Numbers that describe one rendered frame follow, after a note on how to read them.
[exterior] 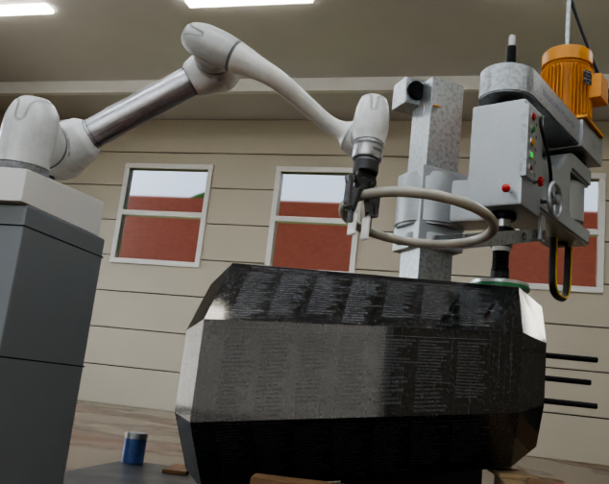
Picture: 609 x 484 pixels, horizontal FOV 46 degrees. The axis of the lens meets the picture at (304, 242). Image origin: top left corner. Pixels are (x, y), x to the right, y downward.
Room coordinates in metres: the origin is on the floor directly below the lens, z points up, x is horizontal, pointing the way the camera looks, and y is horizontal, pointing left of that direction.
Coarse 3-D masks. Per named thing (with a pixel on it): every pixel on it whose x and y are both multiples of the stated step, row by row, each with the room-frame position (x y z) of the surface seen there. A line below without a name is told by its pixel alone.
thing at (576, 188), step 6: (570, 186) 3.06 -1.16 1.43; (576, 186) 3.06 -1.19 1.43; (582, 186) 3.09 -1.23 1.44; (570, 192) 3.06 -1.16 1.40; (576, 192) 3.06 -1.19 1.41; (582, 192) 3.09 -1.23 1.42; (570, 198) 3.06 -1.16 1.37; (576, 198) 3.07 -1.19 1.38; (582, 198) 3.09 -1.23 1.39; (570, 204) 3.06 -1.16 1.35; (576, 204) 3.07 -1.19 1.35; (582, 204) 3.09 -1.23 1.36; (570, 210) 3.06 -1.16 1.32; (576, 210) 3.07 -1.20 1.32; (582, 210) 3.09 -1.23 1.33; (576, 216) 3.07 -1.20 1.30; (582, 216) 3.09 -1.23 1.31; (582, 222) 3.10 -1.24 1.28
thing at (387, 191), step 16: (368, 192) 1.96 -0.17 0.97; (384, 192) 1.93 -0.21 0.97; (400, 192) 1.91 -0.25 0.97; (416, 192) 1.90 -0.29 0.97; (432, 192) 1.89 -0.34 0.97; (464, 208) 1.94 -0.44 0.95; (480, 208) 1.94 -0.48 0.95; (496, 224) 2.03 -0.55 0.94; (384, 240) 2.35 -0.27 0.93; (400, 240) 2.35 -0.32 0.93; (416, 240) 2.35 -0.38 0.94; (432, 240) 2.33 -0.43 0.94; (448, 240) 2.31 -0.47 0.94; (464, 240) 2.26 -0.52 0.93; (480, 240) 2.19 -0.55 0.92
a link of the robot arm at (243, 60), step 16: (240, 48) 1.99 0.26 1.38; (240, 64) 2.00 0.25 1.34; (256, 64) 2.00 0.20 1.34; (272, 64) 2.01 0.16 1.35; (256, 80) 2.04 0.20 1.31; (272, 80) 2.01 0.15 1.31; (288, 80) 2.03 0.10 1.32; (288, 96) 2.05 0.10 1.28; (304, 96) 2.07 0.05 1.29; (304, 112) 2.10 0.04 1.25; (320, 112) 2.11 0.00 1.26; (320, 128) 2.16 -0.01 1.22; (336, 128) 2.14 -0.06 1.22; (352, 128) 2.11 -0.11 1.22; (352, 144) 2.11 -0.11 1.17
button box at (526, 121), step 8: (528, 104) 2.48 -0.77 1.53; (528, 112) 2.48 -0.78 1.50; (536, 112) 2.53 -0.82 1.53; (528, 120) 2.48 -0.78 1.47; (528, 128) 2.48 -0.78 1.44; (528, 136) 2.48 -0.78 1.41; (528, 144) 2.49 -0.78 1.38; (528, 152) 2.49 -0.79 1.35; (520, 160) 2.49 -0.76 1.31; (528, 160) 2.49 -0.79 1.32; (520, 168) 2.49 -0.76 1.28; (528, 168) 2.49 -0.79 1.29; (520, 176) 2.49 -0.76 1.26; (528, 176) 2.50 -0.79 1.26
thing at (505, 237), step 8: (472, 232) 2.55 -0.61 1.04; (480, 232) 2.35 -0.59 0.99; (504, 232) 2.51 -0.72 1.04; (512, 232) 2.57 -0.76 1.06; (520, 232) 2.62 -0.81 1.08; (528, 232) 2.69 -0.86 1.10; (536, 232) 2.75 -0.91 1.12; (544, 232) 2.72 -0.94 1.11; (488, 240) 2.40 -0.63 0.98; (496, 240) 2.45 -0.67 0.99; (504, 240) 2.51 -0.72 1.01; (512, 240) 2.57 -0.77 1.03; (520, 240) 2.62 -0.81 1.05; (528, 240) 2.69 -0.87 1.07; (536, 240) 2.76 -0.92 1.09; (440, 248) 2.33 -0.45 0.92; (448, 248) 2.31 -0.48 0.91; (456, 248) 2.29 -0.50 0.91; (464, 248) 2.28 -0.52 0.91
